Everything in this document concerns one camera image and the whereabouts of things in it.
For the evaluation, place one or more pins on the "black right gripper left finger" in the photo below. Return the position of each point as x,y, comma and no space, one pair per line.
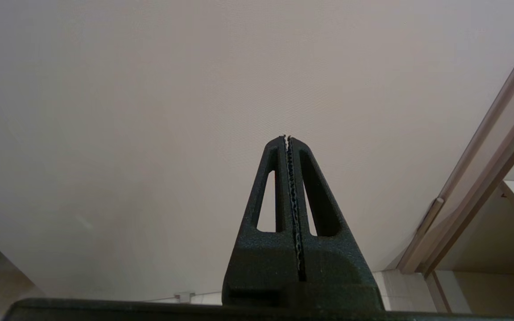
261,267

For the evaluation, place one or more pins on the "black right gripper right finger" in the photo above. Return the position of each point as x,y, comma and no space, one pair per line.
337,267

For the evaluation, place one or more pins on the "grey metal door stopper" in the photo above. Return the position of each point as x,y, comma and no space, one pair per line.
184,297

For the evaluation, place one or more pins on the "cream white door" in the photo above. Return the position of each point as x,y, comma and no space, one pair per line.
194,111

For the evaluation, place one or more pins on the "beige open shelf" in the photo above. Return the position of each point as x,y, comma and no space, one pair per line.
498,240

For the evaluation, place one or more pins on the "brown door frame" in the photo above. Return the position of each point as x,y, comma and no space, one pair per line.
484,169

